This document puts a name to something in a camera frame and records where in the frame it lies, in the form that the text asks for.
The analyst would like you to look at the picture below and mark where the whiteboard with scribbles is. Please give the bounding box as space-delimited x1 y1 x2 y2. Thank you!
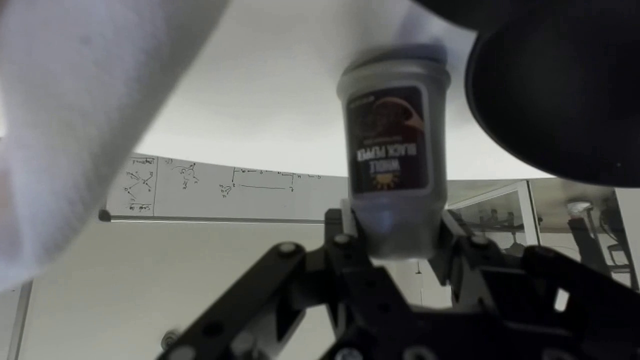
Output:
96 152 352 227

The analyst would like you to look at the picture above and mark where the black pot with lid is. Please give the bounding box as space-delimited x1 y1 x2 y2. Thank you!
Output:
464 0 640 190

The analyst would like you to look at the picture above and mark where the grey black pepper bottle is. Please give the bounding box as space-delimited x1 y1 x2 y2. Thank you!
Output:
335 55 455 262

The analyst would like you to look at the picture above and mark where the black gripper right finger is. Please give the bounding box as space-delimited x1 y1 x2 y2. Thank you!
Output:
421 210 640 360

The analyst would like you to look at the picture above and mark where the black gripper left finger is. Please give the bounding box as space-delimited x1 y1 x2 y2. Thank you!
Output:
158 208 417 360

